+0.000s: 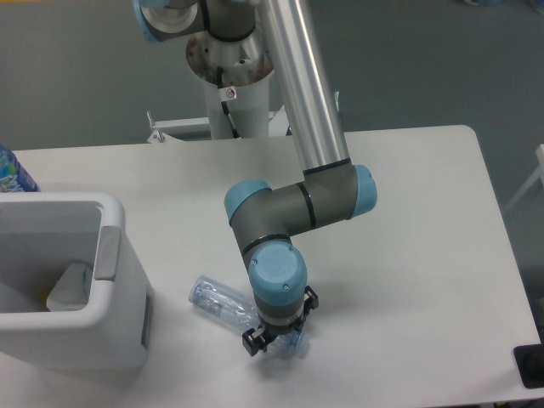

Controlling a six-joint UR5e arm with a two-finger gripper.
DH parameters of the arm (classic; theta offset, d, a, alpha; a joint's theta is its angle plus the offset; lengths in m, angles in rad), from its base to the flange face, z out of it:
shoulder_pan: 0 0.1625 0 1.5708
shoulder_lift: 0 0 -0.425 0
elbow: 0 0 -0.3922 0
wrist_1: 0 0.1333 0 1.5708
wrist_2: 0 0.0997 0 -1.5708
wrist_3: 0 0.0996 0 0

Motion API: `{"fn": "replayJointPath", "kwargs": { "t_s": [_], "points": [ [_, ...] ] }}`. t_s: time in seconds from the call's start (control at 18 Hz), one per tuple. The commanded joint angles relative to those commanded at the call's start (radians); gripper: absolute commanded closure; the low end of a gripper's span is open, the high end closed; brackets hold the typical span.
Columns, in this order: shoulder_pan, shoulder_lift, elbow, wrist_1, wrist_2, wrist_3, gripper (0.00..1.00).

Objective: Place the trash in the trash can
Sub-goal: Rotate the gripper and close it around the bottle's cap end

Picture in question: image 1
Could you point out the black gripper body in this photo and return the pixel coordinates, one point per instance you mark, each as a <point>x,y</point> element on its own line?
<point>281,325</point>

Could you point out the clear plastic bottle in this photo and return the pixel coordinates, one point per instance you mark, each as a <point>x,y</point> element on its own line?
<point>235,309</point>

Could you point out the black device at table edge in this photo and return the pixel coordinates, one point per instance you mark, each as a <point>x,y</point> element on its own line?
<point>529,359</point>

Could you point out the white trash can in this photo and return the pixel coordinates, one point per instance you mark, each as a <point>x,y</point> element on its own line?
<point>41,235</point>

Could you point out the blue labelled water bottle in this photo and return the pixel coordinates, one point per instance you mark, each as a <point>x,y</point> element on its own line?
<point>14,177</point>

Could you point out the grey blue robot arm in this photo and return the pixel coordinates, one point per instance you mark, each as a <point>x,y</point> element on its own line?
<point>265,219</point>

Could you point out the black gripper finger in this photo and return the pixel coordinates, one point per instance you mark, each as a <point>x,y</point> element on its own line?
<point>255,340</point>
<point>310,302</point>

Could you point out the white frame at right edge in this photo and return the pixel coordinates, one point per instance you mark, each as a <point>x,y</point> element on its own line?
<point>535,177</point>

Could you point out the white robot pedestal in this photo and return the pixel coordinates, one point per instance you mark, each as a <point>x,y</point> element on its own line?
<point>235,79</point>

